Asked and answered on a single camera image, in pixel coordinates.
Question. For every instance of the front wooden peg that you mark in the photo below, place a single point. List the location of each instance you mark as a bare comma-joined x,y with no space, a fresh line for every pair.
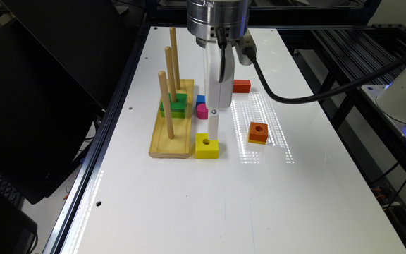
166,104

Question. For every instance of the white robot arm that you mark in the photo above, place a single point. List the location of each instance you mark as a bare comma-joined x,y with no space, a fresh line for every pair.
217,25

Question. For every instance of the rear wooden peg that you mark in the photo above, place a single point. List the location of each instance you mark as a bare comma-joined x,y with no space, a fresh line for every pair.
175,62

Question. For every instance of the large black monitor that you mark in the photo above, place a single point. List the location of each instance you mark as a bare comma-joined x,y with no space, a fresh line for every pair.
60,63

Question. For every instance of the yellow block with hole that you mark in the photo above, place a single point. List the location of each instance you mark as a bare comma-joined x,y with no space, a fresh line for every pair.
206,148

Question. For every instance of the black keyboard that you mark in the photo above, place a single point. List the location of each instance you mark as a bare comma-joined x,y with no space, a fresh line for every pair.
10,192

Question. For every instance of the wooden peg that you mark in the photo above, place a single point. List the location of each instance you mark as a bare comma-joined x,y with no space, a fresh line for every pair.
166,104
171,80
175,62

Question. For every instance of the light green square block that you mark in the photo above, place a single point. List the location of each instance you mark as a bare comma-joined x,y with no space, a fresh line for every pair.
174,114

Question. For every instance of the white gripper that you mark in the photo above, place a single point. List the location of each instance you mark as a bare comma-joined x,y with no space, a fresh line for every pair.
219,67

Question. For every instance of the orange block with hole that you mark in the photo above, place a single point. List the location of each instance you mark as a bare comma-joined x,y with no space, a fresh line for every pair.
258,133

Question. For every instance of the red rectangular block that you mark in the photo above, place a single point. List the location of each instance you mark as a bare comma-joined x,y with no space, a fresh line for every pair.
241,86

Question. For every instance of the blue rectangular block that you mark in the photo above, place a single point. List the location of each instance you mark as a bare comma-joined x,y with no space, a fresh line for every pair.
200,100

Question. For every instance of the pink cylinder block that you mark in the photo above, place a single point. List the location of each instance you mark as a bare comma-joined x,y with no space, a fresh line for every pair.
202,111

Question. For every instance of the middle wooden peg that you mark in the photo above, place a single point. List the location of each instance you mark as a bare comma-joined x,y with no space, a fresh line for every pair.
171,80

